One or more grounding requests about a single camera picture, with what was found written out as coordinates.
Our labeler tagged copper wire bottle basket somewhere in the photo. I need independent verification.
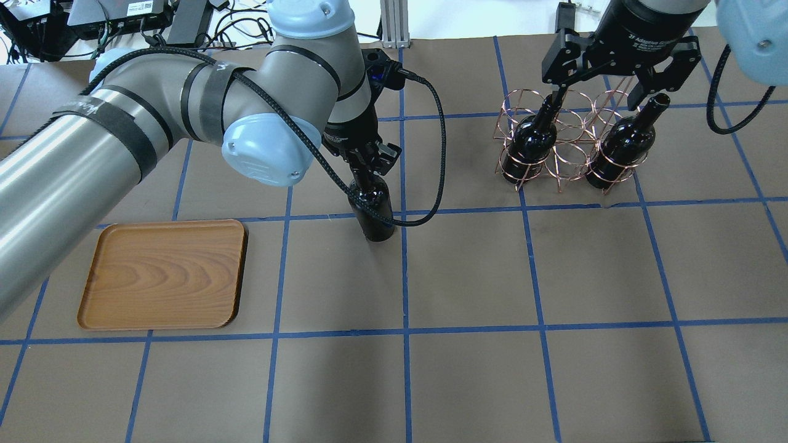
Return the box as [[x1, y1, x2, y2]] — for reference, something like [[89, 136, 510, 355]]
[[494, 84, 632, 192]]

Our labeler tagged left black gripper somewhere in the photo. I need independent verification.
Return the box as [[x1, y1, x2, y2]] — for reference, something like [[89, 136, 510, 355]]
[[323, 121, 402, 178]]

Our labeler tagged aluminium frame post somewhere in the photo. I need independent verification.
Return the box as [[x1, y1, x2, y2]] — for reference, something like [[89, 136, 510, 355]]
[[380, 0, 412, 49]]

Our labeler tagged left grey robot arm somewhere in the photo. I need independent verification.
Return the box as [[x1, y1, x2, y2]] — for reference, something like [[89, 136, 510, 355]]
[[1, 1, 401, 317]]

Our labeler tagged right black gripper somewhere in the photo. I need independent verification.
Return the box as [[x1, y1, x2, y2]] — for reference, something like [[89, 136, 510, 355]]
[[541, 1, 702, 111]]

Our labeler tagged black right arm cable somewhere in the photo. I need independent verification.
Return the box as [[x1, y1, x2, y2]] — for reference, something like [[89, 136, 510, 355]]
[[706, 44, 778, 135]]

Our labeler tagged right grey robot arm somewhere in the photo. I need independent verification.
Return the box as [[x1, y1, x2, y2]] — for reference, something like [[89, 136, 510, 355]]
[[541, 1, 787, 110]]

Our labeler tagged wooden tray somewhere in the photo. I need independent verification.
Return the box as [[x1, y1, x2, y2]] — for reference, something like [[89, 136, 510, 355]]
[[76, 219, 247, 331]]

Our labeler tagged dark wine bottle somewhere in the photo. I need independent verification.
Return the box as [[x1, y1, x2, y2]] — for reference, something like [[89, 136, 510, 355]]
[[347, 173, 396, 242], [585, 93, 670, 191], [501, 94, 562, 184]]

